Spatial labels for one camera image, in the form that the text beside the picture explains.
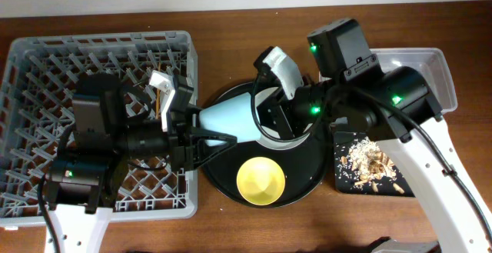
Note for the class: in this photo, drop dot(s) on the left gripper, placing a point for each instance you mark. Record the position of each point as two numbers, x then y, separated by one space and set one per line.
181 138

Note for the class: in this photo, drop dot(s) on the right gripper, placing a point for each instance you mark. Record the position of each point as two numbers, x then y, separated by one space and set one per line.
280 116

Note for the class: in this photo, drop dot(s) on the blue plastic cup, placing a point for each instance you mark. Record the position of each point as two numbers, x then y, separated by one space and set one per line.
231 117

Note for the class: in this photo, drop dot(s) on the yellow bowl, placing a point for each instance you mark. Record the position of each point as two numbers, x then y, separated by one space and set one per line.
261 181

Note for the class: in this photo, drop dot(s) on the food scraps pile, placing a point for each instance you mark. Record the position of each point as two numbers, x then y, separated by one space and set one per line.
369 164

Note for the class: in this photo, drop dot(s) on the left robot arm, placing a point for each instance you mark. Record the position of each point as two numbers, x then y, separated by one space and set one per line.
112 130

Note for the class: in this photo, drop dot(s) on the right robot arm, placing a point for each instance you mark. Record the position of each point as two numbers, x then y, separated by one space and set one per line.
400 113

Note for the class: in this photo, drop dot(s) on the grey plastic dishwasher rack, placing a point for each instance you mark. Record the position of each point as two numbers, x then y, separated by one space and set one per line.
38 82

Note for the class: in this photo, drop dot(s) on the light grey round plate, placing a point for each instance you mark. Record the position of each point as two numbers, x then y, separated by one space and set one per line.
264 140

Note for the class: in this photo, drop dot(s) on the round black serving tray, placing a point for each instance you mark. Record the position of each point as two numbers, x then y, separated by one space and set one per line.
304 166

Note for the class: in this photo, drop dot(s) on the black rectangular tray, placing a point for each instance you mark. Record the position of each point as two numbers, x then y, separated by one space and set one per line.
342 180

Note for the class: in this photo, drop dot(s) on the clear plastic bin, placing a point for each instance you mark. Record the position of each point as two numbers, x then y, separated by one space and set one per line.
430 63

